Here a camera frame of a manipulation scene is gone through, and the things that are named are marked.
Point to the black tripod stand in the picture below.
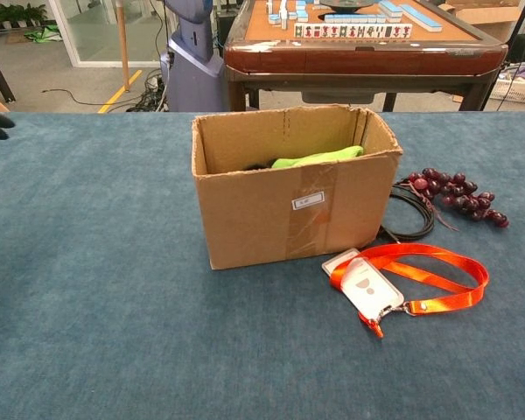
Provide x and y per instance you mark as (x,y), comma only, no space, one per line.
(521,22)

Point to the long blue mahjong tile row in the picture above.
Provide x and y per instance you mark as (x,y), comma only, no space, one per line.
(422,18)

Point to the brown mahjong table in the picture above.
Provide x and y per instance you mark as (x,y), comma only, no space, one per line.
(354,59)

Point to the green fabric on floor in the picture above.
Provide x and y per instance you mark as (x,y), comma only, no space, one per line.
(46,34)

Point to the dark red grape bunch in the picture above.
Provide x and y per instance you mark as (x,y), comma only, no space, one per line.
(459,197)

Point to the white plastic basket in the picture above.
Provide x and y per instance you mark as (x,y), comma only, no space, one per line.
(516,92)

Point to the row of face-up mahjong tiles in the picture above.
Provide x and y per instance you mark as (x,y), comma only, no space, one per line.
(354,30)

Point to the large flat cardboard box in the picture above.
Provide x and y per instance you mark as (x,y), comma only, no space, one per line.
(485,15)

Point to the brown cardboard box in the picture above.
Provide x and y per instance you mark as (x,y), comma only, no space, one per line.
(254,219)

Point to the black eye mask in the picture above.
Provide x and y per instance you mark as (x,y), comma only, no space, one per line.
(258,166)

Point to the dark round mahjong table hub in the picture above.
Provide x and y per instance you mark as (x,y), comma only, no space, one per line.
(345,4)

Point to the black slanted pole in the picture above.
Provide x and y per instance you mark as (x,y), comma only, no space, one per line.
(0,74)

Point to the bright green cloth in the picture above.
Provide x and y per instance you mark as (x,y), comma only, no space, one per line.
(324,156)

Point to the blue mahjong tile wall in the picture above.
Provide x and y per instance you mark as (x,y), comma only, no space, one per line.
(354,18)

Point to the short blue mahjong tile stack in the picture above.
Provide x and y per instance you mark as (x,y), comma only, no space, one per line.
(391,9)

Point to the light wooden pole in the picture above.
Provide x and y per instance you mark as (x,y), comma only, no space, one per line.
(122,44)

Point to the blue grey machine pedestal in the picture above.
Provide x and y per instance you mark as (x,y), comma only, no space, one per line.
(192,74)

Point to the blue felt table cover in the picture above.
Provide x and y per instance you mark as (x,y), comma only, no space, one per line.
(92,262)

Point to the row of potted green plants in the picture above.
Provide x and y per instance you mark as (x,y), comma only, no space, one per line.
(13,15)

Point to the scattered blue mahjong tile cluster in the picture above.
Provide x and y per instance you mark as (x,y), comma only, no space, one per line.
(284,15)

